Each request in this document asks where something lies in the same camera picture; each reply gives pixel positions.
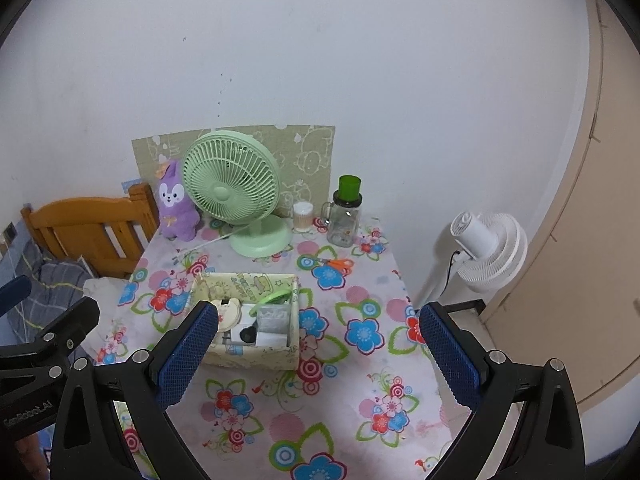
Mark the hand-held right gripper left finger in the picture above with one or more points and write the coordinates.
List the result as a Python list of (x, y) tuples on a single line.
[(185, 355)]

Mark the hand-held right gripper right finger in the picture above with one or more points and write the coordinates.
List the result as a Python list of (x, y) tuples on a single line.
[(450, 355)]

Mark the purple plush bunny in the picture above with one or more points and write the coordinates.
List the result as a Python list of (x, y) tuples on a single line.
[(175, 215)]

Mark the green round disc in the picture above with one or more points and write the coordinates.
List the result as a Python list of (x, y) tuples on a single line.
[(272, 295)]

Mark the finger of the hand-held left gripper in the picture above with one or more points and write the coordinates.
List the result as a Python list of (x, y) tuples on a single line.
[(75, 322), (14, 292)]

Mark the glass mug with green lid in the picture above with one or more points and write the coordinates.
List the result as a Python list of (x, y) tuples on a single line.
[(344, 225)]

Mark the white charger adapter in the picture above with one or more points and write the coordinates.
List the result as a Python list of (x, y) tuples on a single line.
[(272, 341)]

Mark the small black item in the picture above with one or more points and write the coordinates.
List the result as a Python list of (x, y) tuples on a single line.
[(247, 334)]

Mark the green desk fan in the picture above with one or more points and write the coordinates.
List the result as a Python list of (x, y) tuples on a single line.
[(220, 192)]

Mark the wooden chair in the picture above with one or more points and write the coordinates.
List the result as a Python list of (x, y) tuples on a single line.
[(80, 212)]

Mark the cotton swab jar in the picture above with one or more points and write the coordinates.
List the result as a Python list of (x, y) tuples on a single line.
[(303, 220)]

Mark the grey plaid blanket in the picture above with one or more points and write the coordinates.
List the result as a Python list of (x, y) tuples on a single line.
[(60, 280)]

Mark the yellow printed storage box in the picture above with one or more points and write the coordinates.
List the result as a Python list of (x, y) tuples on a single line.
[(250, 357)]

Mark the light blue sheet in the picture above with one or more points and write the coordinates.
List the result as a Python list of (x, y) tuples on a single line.
[(12, 260)]

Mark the cream round case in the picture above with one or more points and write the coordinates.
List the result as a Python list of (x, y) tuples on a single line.
[(229, 312)]

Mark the clear plastic packet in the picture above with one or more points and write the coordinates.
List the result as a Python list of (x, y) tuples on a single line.
[(274, 319)]

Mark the person's left hand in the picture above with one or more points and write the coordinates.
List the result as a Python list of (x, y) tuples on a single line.
[(31, 455)]

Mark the white standing fan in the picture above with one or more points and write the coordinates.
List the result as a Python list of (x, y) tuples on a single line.
[(492, 255)]

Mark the printed cardboard panel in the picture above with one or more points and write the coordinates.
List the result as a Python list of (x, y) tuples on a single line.
[(310, 155)]

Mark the beige door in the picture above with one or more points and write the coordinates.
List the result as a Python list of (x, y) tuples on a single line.
[(600, 260)]

